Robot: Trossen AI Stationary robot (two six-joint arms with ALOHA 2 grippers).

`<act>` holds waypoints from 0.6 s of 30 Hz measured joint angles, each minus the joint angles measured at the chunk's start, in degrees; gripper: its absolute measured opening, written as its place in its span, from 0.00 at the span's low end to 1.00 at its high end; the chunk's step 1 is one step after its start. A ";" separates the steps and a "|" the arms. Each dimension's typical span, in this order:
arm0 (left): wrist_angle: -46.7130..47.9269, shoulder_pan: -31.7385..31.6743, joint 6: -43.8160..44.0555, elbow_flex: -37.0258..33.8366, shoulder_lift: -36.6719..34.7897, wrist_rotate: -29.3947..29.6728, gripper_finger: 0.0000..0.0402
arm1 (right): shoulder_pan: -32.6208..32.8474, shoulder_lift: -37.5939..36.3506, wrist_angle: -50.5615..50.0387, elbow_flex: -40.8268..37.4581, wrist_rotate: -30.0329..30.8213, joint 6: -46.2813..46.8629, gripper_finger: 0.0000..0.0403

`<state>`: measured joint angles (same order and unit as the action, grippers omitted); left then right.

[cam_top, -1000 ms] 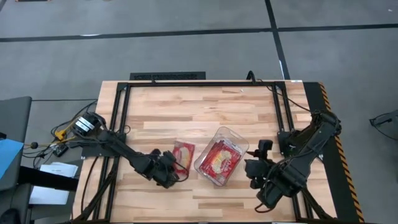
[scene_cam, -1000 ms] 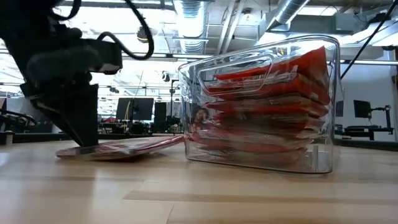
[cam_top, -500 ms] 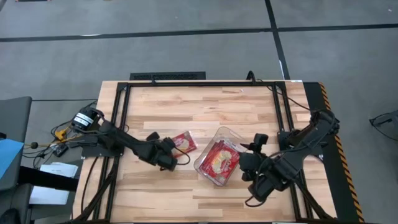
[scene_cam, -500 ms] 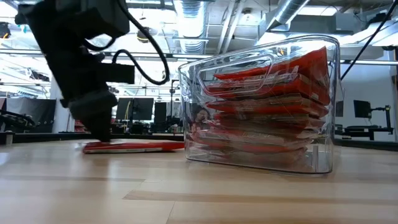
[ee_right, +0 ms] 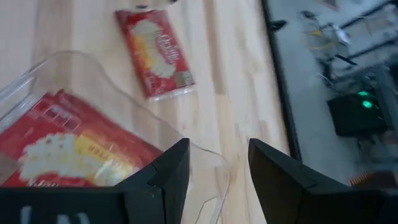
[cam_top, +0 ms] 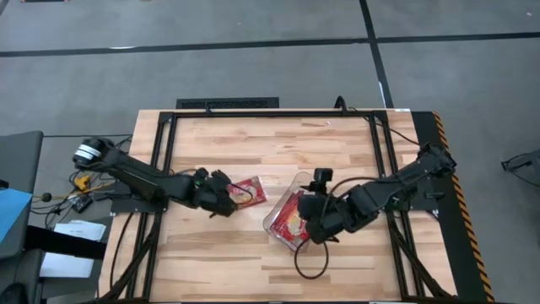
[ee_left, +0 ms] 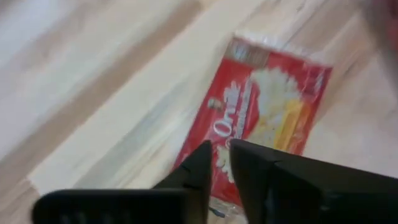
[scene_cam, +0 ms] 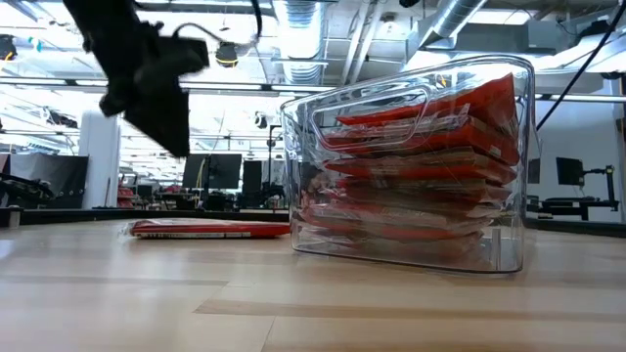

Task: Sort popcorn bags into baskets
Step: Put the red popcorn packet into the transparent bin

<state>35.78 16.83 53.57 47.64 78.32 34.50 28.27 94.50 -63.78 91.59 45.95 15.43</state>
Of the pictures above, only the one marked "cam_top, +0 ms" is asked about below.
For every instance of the black floor stand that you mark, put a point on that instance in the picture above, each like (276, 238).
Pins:
(523, 162)

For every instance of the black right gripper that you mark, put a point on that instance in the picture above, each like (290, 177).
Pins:
(322, 217)

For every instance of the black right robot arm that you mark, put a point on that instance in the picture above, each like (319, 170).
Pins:
(401, 181)

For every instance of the grey chair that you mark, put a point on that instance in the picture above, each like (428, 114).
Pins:
(19, 160)

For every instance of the black floor vent grille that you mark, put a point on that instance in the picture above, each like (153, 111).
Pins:
(228, 103)

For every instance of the white paper sheet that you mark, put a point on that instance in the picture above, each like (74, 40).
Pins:
(65, 265)
(80, 230)

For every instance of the clear plastic basket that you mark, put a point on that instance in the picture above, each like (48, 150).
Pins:
(295, 179)

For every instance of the black bar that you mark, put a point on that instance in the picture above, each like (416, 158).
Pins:
(63, 245)

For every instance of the blue board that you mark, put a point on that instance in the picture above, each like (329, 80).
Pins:
(10, 211)

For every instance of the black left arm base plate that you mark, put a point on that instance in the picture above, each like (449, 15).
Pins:
(126, 204)

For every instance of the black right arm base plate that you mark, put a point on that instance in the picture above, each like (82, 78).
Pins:
(428, 203)

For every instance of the black aluminium table frame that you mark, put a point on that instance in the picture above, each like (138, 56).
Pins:
(253, 114)

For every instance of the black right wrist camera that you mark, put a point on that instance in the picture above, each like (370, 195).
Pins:
(323, 174)

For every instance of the black power adapter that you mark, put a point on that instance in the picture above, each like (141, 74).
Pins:
(82, 204)

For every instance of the black ball knob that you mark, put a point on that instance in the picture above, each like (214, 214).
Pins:
(46, 197)

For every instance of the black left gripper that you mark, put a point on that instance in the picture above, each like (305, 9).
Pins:
(215, 194)

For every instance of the yellow plug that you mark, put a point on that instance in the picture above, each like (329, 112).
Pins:
(82, 182)

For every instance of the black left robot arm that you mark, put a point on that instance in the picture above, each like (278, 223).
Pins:
(139, 177)

